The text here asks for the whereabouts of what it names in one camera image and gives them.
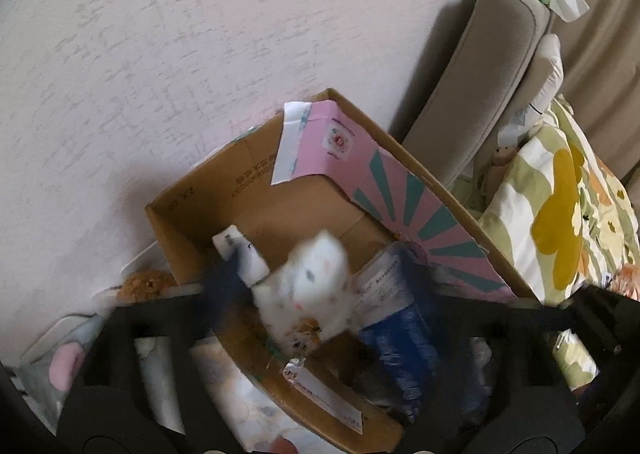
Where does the beige curtain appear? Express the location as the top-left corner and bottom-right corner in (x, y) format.
(547, 0), (640, 180)

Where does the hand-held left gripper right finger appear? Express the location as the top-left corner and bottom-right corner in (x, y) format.
(357, 244), (587, 454)

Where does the yellow floral quilt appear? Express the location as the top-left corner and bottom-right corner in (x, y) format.
(475, 94), (640, 387)

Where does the beige upholstered headboard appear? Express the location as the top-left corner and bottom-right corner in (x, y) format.
(402, 0), (563, 191)

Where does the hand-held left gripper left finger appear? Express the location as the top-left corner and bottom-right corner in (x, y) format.
(57, 254), (251, 454)

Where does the light blue floral cloth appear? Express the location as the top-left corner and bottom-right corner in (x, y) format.
(15, 314), (326, 454)

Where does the pink fluffy pad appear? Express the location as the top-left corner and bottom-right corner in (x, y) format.
(49, 341), (87, 392)

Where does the brown plush toy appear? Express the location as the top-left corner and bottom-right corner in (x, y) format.
(117, 270), (177, 304)

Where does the white spotted plush toy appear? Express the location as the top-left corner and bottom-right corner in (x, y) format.
(252, 229), (362, 350)

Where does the blue white packet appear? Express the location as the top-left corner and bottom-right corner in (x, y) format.
(354, 241), (437, 331)

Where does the pink patterned cardboard box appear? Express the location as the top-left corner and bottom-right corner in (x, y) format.
(145, 88), (533, 452)

